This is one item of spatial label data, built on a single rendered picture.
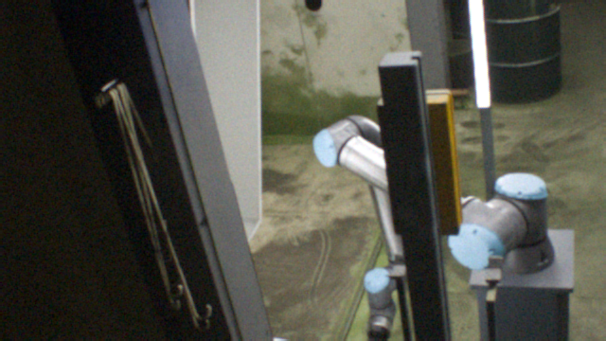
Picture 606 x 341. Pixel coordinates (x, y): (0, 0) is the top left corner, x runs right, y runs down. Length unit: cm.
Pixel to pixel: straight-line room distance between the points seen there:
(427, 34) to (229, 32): 175
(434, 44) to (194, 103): 291
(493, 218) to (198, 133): 94
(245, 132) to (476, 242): 120
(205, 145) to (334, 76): 300
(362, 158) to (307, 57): 226
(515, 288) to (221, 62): 137
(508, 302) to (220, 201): 106
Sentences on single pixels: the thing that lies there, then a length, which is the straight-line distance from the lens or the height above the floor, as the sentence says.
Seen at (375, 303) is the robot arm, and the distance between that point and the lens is 265.
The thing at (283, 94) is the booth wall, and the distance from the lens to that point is 464.
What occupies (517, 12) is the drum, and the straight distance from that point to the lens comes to 466.
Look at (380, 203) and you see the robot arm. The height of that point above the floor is 71.
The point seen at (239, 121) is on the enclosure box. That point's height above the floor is 92.
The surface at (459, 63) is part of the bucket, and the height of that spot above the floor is 20.
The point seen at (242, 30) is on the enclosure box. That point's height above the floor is 129.
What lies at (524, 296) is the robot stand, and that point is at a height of 59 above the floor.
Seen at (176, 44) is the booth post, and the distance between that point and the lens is 144.
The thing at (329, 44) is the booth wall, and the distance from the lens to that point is 441.
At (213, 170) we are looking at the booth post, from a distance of 155.
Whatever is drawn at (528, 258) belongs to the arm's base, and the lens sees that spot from 227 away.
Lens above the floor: 202
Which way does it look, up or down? 27 degrees down
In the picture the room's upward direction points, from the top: 11 degrees counter-clockwise
